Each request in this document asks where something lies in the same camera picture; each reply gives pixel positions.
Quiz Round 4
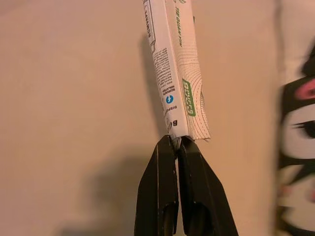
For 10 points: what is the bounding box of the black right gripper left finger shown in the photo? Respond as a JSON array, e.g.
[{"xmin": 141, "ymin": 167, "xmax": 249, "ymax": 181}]
[{"xmin": 134, "ymin": 134, "xmax": 180, "ymax": 236}]

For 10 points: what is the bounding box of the cream cartoon print blanket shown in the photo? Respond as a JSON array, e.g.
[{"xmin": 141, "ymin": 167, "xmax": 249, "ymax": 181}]
[{"xmin": 275, "ymin": 0, "xmax": 315, "ymax": 236}]

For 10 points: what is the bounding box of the long white toothpaste box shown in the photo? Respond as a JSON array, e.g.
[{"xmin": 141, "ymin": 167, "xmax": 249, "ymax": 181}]
[{"xmin": 141, "ymin": 0, "xmax": 212, "ymax": 143}]

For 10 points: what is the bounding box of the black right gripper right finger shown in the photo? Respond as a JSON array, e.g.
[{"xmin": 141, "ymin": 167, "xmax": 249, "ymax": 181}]
[{"xmin": 177, "ymin": 137, "xmax": 239, "ymax": 236}]

